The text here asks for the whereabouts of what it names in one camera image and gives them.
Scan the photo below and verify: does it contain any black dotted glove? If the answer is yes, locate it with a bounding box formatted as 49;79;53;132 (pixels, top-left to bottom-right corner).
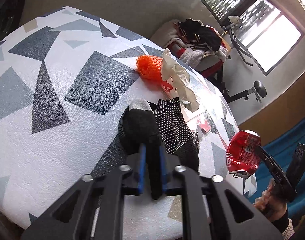
118;98;199;199

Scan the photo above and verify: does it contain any crushed red soda can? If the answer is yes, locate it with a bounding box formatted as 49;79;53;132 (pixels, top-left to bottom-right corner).
226;130;261;179

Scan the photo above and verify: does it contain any orange foam fruit net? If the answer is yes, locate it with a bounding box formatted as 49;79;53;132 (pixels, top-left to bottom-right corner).
136;55;162;83

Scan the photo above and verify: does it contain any clear red blister package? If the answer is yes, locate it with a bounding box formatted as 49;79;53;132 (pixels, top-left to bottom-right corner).
179;94;220;145

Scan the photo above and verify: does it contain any person's right hand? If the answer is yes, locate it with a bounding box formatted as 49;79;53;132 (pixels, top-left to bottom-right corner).
253;179;287;222

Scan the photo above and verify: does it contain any blue fabric bedding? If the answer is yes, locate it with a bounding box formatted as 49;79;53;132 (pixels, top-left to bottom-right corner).
248;118;305;219

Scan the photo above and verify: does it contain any crumpled white paper bag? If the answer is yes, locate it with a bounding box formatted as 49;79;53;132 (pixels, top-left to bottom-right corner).
161;48;199;112

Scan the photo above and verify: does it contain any geometric patterned table cover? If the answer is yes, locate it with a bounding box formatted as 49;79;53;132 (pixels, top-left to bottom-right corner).
0;6;258;240

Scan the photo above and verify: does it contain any chair piled with clothes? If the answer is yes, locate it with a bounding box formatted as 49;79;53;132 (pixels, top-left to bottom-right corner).
151;18;231;78

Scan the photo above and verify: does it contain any black exercise bike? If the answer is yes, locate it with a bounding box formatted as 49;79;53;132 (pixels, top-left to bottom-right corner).
212;16;267;103

